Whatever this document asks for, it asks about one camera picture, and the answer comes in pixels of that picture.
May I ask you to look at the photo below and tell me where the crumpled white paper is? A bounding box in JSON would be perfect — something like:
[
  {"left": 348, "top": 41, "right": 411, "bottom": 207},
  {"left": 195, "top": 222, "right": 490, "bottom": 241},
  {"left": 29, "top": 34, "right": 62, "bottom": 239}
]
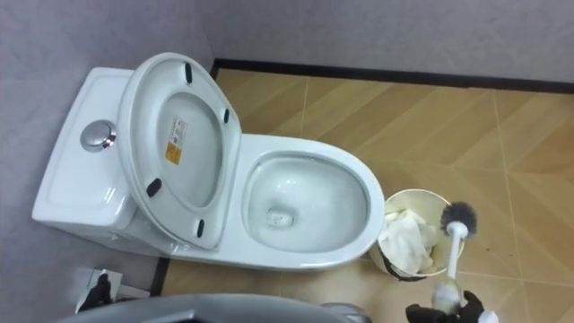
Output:
[{"left": 378, "top": 208, "right": 443, "bottom": 275}]

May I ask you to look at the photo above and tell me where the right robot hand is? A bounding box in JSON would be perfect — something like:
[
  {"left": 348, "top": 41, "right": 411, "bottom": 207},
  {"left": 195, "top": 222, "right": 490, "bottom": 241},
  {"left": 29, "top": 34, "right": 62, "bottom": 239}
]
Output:
[{"left": 405, "top": 290, "right": 500, "bottom": 323}]

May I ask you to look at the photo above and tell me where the white toilet brush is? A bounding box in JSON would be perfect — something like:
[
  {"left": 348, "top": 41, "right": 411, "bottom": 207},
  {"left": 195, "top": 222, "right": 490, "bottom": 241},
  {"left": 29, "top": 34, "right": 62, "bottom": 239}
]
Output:
[{"left": 430, "top": 200, "right": 479, "bottom": 315}]

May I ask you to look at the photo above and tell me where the white toilet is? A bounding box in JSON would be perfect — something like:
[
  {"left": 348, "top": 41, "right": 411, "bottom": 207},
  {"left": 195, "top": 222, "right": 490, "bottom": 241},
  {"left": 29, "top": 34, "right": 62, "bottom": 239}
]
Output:
[{"left": 30, "top": 51, "right": 387, "bottom": 273}]

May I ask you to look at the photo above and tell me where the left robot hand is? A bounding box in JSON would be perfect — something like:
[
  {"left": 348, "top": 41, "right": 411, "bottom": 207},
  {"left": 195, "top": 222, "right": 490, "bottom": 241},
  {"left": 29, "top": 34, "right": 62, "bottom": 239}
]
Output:
[{"left": 78, "top": 272, "right": 114, "bottom": 313}]

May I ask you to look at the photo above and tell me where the cream waste bin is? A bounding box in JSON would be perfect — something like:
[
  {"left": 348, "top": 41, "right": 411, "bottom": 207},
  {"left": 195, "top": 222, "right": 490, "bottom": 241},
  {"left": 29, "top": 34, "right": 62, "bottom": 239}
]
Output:
[{"left": 370, "top": 188, "right": 465, "bottom": 283}]

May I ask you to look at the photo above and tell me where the robot body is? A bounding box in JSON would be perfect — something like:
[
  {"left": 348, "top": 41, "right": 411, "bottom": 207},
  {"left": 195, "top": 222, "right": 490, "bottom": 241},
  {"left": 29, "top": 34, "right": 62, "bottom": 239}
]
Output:
[{"left": 53, "top": 293, "right": 373, "bottom": 323}]

